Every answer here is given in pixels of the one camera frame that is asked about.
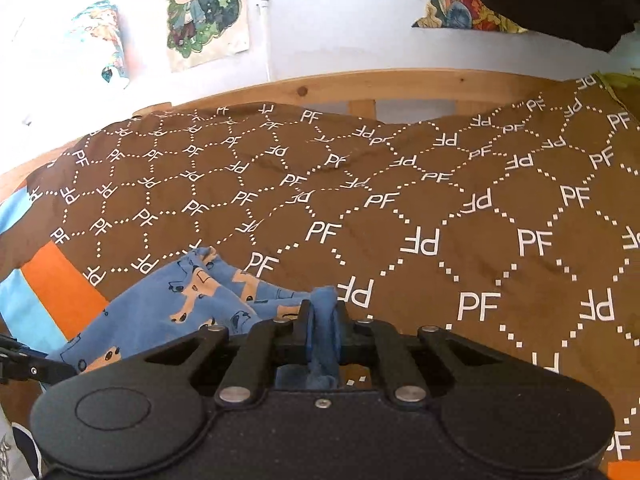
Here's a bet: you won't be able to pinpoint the brown patterned blanket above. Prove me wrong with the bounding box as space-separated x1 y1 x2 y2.
0 74 640 480

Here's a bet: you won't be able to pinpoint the wooden bed frame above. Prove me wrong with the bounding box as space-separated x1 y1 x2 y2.
0 68 593 198

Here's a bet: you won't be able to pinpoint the blue printed pants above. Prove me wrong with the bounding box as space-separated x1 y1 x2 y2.
47 247 352 392

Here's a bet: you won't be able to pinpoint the pale blue wall poster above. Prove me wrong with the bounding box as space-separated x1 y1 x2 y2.
66 0 132 90

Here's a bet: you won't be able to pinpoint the yellow-haired figure wall poster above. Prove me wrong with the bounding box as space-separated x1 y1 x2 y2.
166 0 251 74

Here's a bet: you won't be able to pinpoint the white floral bed sheet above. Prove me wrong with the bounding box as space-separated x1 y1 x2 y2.
0 404 18 480

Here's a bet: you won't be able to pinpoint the yellow-green cloth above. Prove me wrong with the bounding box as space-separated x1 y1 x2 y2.
600 72 640 108

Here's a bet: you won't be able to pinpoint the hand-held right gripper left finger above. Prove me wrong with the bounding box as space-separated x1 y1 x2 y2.
144 299 313 408

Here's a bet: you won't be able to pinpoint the white wall pipe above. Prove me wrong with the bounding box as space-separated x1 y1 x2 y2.
258 0 274 82

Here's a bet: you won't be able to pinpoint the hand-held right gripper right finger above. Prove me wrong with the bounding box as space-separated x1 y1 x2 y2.
334 301 501 407

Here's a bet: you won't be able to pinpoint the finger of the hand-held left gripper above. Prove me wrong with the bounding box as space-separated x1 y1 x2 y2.
0 332 77 387

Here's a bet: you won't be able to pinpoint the colourful printed cloth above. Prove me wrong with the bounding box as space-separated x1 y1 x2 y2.
411 0 528 35

